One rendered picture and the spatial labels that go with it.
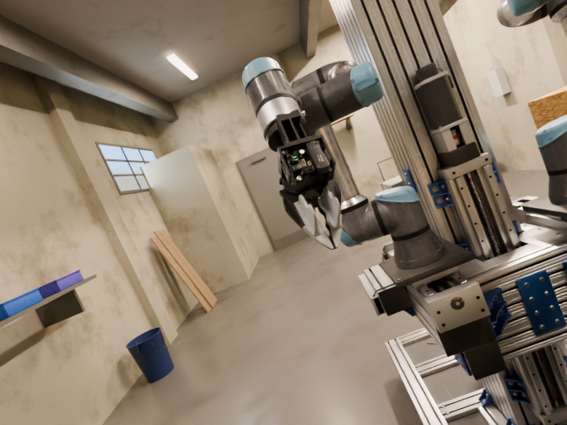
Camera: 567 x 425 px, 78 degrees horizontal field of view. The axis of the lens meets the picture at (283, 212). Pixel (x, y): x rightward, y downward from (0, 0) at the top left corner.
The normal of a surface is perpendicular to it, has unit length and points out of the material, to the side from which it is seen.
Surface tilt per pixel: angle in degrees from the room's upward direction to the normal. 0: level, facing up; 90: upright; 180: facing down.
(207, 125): 90
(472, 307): 90
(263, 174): 90
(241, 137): 90
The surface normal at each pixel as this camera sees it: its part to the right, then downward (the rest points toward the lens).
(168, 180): -0.05, 0.12
